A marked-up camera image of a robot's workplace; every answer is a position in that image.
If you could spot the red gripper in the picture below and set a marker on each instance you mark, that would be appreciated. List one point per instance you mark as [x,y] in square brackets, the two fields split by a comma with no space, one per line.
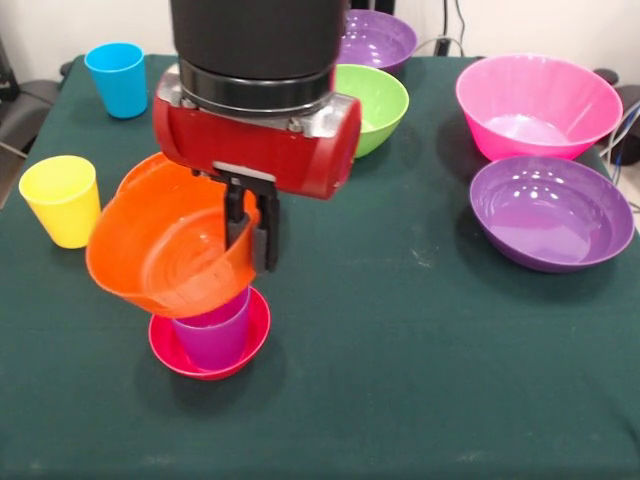
[250,150]

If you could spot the purple plastic cup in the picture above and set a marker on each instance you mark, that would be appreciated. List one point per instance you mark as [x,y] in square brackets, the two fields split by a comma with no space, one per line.
[215,340]

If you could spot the orange small bowl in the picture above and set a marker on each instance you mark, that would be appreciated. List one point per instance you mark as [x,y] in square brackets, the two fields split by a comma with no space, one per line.
[130,250]

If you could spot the red small bowl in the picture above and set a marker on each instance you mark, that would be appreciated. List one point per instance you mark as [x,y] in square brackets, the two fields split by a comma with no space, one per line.
[162,345]

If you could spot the purple rounded deep bowl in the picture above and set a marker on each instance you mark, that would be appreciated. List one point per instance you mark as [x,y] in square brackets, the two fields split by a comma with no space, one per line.
[375,42]

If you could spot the green bowl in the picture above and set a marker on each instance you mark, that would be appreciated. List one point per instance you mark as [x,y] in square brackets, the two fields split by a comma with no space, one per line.
[380,110]

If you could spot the yellow plastic cup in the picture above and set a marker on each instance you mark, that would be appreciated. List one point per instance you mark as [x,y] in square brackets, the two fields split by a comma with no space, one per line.
[65,215]

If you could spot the blue plastic cup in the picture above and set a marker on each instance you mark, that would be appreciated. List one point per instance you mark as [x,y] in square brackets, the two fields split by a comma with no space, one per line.
[120,85]

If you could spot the black small knob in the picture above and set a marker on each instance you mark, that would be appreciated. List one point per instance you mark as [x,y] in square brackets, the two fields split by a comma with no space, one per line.
[65,68]

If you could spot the dark green table cloth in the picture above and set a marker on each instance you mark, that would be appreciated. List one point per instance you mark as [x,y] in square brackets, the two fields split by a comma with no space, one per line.
[450,375]

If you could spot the black office chair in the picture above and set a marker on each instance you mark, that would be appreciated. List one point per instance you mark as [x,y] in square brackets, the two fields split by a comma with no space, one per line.
[30,100]

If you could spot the black power plug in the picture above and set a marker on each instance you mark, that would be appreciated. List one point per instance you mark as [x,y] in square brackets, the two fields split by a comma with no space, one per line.
[442,46]

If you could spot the purple wide shallow bowl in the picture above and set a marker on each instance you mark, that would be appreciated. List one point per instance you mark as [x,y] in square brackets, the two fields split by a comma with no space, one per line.
[550,215]

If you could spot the pink large bowl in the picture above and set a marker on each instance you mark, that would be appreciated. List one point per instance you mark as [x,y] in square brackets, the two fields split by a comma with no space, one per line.
[535,110]

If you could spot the black rounded object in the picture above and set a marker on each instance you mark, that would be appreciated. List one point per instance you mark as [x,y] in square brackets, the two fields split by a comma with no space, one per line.
[606,76]

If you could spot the black bulky object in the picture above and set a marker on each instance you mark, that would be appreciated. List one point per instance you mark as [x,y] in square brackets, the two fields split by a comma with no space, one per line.
[629,97]

